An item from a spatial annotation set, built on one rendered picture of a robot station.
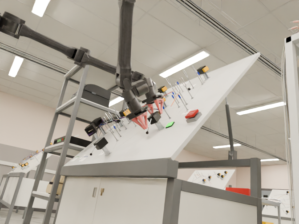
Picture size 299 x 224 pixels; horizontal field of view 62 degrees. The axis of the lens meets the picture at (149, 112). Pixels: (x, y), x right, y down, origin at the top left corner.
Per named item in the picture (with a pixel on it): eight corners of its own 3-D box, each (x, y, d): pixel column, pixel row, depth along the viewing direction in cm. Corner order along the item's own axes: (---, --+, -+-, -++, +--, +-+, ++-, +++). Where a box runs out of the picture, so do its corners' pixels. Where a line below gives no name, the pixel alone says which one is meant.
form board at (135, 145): (64, 167, 183) (63, 166, 183) (147, 99, 245) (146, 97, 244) (172, 161, 92) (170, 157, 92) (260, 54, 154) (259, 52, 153)
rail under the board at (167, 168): (166, 175, 89) (168, 158, 91) (59, 175, 180) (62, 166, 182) (177, 178, 92) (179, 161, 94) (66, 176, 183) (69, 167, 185)
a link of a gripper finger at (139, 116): (143, 129, 124) (135, 112, 123) (154, 124, 119) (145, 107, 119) (135, 134, 118) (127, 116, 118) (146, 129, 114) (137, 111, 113)
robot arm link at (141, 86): (115, 78, 117) (121, 80, 110) (135, 68, 121) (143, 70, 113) (124, 100, 122) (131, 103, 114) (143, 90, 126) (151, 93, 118)
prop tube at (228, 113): (233, 156, 140) (227, 103, 147) (229, 156, 142) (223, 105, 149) (236, 156, 142) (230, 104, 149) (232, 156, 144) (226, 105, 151)
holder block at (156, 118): (151, 125, 126) (147, 118, 126) (155, 119, 131) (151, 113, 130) (157, 122, 124) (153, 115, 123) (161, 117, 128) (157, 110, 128)
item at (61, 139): (65, 142, 197) (67, 134, 199) (51, 146, 224) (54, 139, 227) (101, 151, 215) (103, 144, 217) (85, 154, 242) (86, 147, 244)
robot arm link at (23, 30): (73, 63, 156) (79, 48, 156) (83, 67, 146) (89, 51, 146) (-5, 29, 125) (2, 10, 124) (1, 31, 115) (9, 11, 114)
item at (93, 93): (78, 98, 213) (83, 78, 220) (68, 104, 231) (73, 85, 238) (108, 110, 230) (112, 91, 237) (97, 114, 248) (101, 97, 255)
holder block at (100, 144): (94, 164, 139) (84, 150, 137) (110, 150, 146) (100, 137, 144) (98, 164, 135) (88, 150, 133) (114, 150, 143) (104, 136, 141)
